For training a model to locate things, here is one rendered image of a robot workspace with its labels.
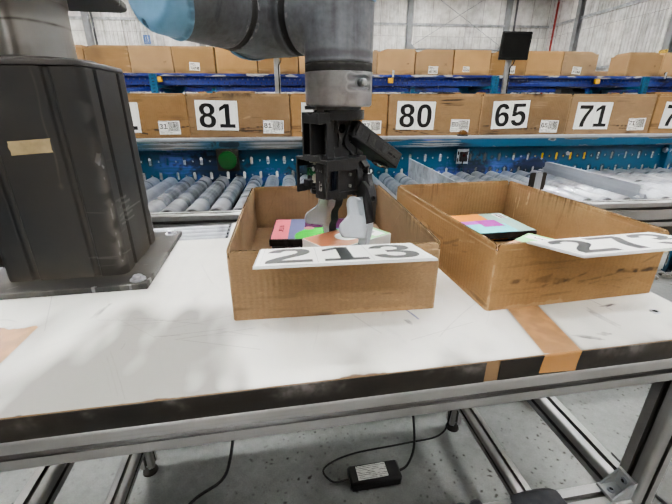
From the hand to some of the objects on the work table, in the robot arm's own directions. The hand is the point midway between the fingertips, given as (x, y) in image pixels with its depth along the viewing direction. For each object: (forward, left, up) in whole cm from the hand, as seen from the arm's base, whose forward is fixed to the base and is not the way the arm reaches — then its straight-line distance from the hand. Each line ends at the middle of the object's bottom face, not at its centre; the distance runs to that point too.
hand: (347, 241), depth 61 cm
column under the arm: (+14, +45, -6) cm, 47 cm away
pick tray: (+8, +3, -6) cm, 10 cm away
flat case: (+15, -31, -4) cm, 34 cm away
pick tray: (+6, -30, -6) cm, 31 cm away
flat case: (+17, +3, -4) cm, 18 cm away
